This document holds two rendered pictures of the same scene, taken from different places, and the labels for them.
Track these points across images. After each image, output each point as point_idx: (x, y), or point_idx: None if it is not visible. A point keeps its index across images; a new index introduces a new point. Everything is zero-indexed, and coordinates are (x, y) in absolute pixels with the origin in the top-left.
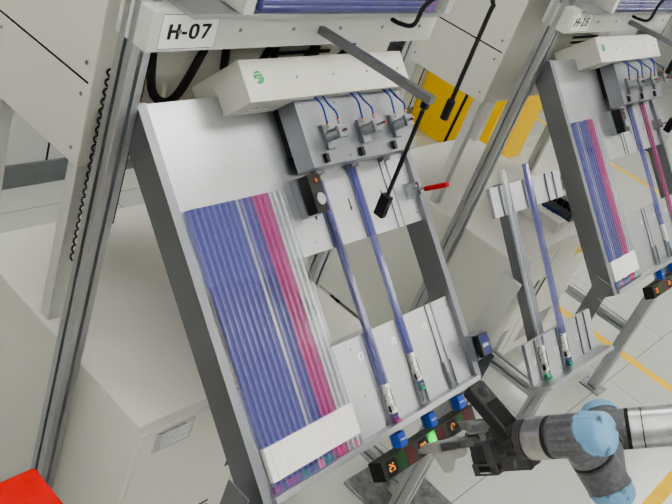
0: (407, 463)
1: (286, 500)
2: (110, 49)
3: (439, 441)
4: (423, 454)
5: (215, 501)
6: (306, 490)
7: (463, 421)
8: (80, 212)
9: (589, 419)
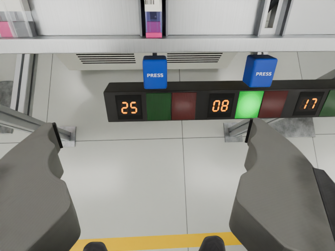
0: (167, 115)
1: (213, 77)
2: None
3: (31, 158)
4: (212, 116)
5: (142, 53)
6: (230, 78)
7: (268, 130)
8: None
9: None
